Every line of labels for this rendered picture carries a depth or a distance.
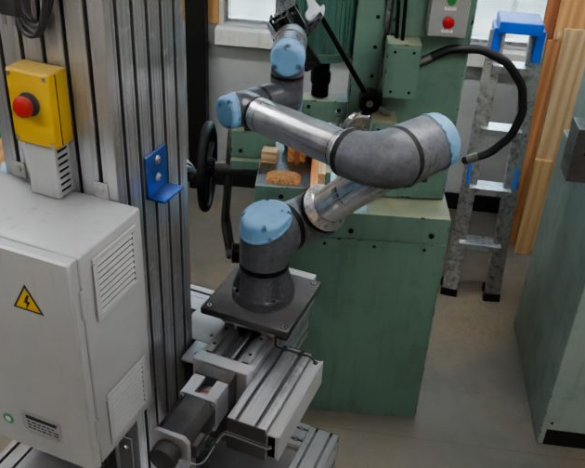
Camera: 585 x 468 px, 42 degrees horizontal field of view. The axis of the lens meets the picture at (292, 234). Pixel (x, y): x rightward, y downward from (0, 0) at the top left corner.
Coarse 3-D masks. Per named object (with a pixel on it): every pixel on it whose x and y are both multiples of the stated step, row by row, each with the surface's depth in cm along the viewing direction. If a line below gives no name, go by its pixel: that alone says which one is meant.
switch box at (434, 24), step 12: (432, 0) 193; (444, 0) 193; (468, 0) 193; (432, 12) 195; (444, 12) 195; (456, 12) 194; (468, 12) 194; (432, 24) 196; (456, 24) 196; (444, 36) 198; (456, 36) 198
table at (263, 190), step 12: (276, 144) 236; (240, 168) 233; (252, 168) 233; (264, 168) 221; (276, 168) 222; (288, 168) 222; (300, 168) 222; (264, 180) 215; (264, 192) 213; (276, 192) 213; (288, 192) 213; (300, 192) 213
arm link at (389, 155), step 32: (224, 96) 161; (256, 96) 161; (256, 128) 158; (288, 128) 150; (320, 128) 146; (352, 128) 143; (320, 160) 147; (352, 160) 139; (384, 160) 137; (416, 160) 138
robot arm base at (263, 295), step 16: (240, 272) 176; (288, 272) 178; (240, 288) 176; (256, 288) 174; (272, 288) 175; (288, 288) 177; (240, 304) 177; (256, 304) 175; (272, 304) 175; (288, 304) 178
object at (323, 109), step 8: (304, 96) 226; (312, 96) 226; (328, 96) 227; (336, 96) 227; (344, 96) 227; (304, 104) 224; (312, 104) 224; (320, 104) 224; (328, 104) 224; (336, 104) 224; (344, 104) 224; (304, 112) 226; (312, 112) 225; (320, 112) 225; (328, 112) 225; (344, 112) 225; (328, 120) 226
